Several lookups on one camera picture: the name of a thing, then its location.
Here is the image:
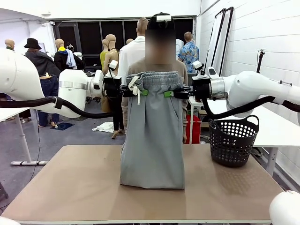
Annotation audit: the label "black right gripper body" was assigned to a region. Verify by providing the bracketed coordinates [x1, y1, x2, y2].
[192, 76, 212, 98]

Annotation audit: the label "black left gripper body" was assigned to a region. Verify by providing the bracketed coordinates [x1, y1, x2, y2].
[102, 76, 123, 97]

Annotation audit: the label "grey training pants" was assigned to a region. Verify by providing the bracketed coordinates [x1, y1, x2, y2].
[120, 71, 186, 190]

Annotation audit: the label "person's left forearm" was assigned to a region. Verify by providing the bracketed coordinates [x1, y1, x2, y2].
[182, 103, 188, 132]

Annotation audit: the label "person's right forearm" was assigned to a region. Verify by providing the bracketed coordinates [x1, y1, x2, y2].
[121, 104, 128, 135]

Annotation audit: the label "person in beige sweater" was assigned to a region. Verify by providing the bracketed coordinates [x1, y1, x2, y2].
[121, 14, 189, 144]

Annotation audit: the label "mannequin in yellow-green top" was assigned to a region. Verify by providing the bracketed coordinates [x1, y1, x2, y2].
[100, 39, 109, 71]

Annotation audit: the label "mannequin in white shirt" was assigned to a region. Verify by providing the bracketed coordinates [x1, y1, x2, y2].
[117, 17, 150, 85]

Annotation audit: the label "figure in blue floral shirt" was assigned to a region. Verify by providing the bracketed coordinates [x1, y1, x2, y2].
[177, 31, 200, 74]

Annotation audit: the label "bare mannequin black trousers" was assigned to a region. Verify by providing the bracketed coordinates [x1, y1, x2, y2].
[100, 34, 127, 139]

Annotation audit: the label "red bin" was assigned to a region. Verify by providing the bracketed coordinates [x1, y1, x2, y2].
[186, 114, 202, 144]

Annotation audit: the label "white cloth on floor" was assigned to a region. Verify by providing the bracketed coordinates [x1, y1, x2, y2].
[91, 122, 115, 134]

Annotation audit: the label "black framed white panel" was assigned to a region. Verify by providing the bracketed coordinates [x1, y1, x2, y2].
[203, 8, 227, 75]
[217, 7, 234, 77]

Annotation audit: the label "light blue hanging shirt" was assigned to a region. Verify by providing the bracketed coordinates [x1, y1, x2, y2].
[66, 48, 77, 70]

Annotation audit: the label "mannequin with yellow collar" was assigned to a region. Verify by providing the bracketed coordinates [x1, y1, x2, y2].
[54, 38, 78, 71]

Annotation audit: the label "dark blue floor mat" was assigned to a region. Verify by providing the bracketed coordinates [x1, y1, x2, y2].
[56, 122, 75, 131]

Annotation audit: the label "black cap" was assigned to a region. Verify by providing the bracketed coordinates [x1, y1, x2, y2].
[148, 14, 176, 30]

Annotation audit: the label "black tripod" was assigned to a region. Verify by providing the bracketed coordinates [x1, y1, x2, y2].
[256, 49, 266, 74]

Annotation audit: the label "black perforated laundry basket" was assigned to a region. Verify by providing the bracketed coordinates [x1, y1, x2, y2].
[208, 114, 260, 168]

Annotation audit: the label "large white table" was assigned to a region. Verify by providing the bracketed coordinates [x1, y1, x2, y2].
[206, 99, 300, 177]

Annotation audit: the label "white desk with T-foot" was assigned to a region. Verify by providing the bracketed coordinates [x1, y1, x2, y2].
[0, 107, 49, 166]

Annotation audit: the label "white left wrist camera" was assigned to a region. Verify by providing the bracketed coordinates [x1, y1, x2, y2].
[105, 60, 119, 79]

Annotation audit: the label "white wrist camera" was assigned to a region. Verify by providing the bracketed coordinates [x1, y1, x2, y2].
[192, 60, 207, 79]
[105, 60, 119, 79]

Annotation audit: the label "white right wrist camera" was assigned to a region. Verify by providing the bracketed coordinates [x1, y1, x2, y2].
[192, 60, 207, 79]

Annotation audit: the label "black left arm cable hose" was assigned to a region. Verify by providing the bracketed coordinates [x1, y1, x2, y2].
[0, 96, 113, 119]

